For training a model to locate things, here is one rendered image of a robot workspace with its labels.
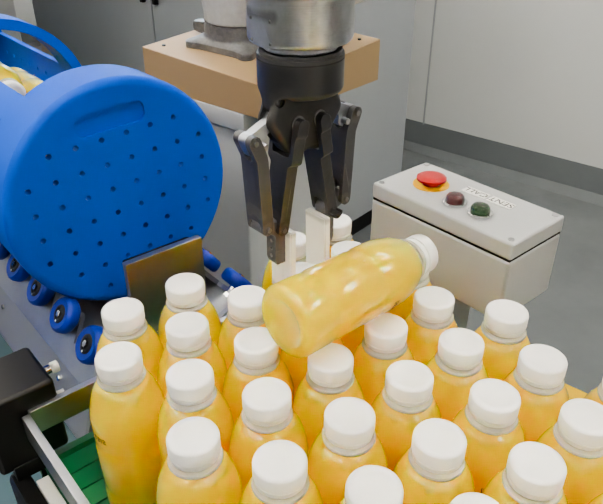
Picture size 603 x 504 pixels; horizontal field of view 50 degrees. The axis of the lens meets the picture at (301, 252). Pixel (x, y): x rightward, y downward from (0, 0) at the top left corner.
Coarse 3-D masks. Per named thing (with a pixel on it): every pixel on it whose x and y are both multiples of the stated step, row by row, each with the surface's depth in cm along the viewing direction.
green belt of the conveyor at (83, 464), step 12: (72, 444) 70; (84, 444) 70; (60, 456) 68; (72, 456) 68; (84, 456) 68; (96, 456) 68; (72, 468) 67; (84, 468) 67; (96, 468) 67; (84, 480) 66; (96, 480) 66; (60, 492) 65; (84, 492) 64; (96, 492) 64
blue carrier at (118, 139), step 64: (64, 64) 110; (0, 128) 71; (64, 128) 70; (128, 128) 74; (192, 128) 80; (0, 192) 69; (64, 192) 72; (128, 192) 78; (192, 192) 84; (64, 256) 76; (128, 256) 82
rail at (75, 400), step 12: (84, 384) 66; (60, 396) 65; (72, 396) 65; (84, 396) 66; (36, 408) 63; (48, 408) 64; (60, 408) 65; (72, 408) 66; (84, 408) 67; (36, 420) 64; (48, 420) 64; (60, 420) 65
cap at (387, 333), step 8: (376, 320) 59; (384, 320) 59; (392, 320) 59; (400, 320) 59; (368, 328) 58; (376, 328) 58; (384, 328) 58; (392, 328) 58; (400, 328) 58; (368, 336) 58; (376, 336) 57; (384, 336) 57; (392, 336) 57; (400, 336) 57; (368, 344) 58; (376, 344) 57; (384, 344) 57; (392, 344) 57; (400, 344) 58; (384, 352) 58; (392, 352) 58
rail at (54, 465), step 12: (24, 420) 62; (36, 432) 60; (36, 444) 60; (48, 444) 59; (48, 456) 58; (48, 468) 60; (60, 468) 57; (60, 480) 57; (72, 480) 56; (72, 492) 55
